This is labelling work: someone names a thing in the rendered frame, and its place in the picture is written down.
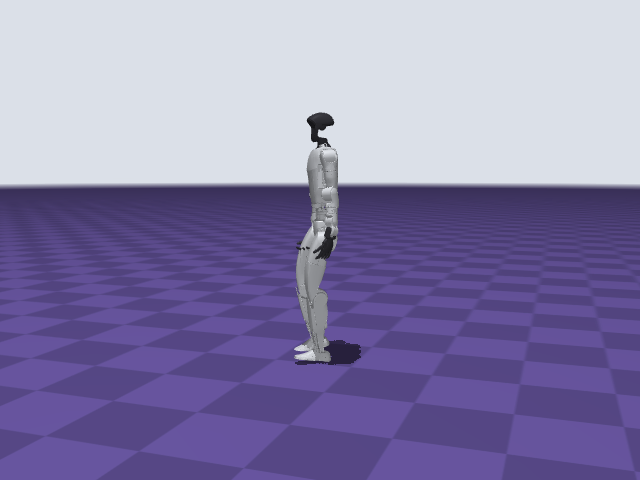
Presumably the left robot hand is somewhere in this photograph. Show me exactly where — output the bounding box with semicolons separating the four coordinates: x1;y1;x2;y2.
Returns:
313;227;336;259

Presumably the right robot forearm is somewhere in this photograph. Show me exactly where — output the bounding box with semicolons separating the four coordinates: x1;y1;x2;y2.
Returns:
311;203;321;226

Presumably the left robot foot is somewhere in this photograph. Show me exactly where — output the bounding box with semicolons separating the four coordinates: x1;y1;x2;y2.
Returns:
294;349;331;362

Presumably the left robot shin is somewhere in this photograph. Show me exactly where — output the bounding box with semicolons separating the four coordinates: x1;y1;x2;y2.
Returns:
306;292;328;353

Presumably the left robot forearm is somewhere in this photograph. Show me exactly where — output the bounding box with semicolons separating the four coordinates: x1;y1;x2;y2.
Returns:
325;188;339;236

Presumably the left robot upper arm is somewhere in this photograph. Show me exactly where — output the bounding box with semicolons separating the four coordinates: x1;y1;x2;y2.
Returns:
320;149;337;201

